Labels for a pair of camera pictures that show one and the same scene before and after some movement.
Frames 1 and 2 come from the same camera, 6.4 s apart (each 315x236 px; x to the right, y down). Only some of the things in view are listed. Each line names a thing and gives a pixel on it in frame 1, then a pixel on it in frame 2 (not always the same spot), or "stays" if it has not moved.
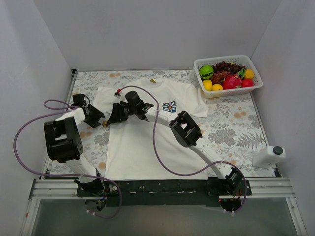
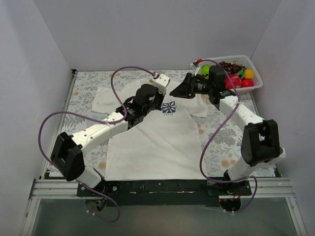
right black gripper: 120,112 → 192,86
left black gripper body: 91,114 → 160,97
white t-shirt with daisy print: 140,150 stays
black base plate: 205,191 stays
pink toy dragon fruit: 232,81 stays
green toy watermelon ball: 206,71 stays
